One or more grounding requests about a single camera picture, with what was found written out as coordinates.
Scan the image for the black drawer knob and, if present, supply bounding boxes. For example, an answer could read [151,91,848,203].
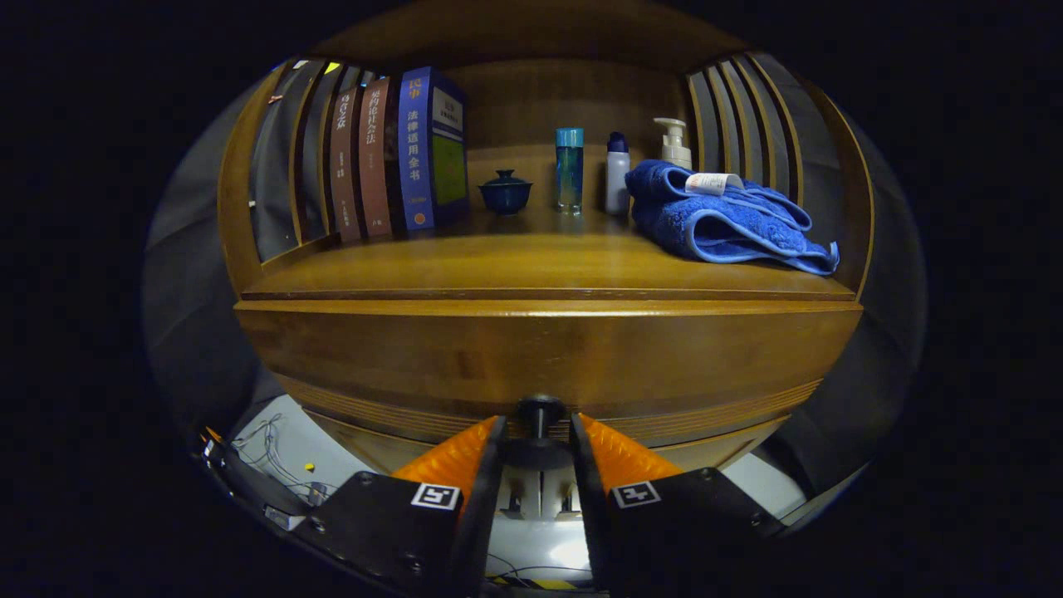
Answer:
[502,395,574,470]

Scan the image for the wooden countertop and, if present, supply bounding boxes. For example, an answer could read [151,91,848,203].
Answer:
[241,203,856,301]

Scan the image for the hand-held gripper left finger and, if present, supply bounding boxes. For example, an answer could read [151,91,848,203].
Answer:
[295,415,507,598]

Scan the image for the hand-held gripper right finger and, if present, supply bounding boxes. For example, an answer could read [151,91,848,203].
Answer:
[569,413,786,595]

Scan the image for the blue book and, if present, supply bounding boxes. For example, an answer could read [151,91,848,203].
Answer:
[397,66,468,232]

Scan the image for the wooden cabinet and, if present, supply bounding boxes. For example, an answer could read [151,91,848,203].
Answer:
[216,4,877,520]

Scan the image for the white pump bottle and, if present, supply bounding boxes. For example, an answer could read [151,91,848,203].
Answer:
[653,117,693,169]

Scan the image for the dark brown book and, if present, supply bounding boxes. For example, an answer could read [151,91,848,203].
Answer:
[330,86,366,243]

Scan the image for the teal glass bottle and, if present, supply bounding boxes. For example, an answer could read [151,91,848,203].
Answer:
[555,127,585,215]

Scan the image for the floor cables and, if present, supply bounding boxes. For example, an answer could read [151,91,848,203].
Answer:
[231,414,337,499]

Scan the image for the blue towel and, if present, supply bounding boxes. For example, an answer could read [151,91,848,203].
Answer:
[625,159,840,277]

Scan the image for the white bottle with blue cap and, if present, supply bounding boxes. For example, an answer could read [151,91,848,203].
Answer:
[605,131,631,217]

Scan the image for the reddish brown book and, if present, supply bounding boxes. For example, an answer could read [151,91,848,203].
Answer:
[359,76,404,239]

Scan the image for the dark blue lidded teacup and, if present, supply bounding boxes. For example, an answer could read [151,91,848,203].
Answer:
[478,169,534,217]

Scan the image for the wooden drawer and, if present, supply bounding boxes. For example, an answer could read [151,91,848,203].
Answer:
[235,299,865,449]

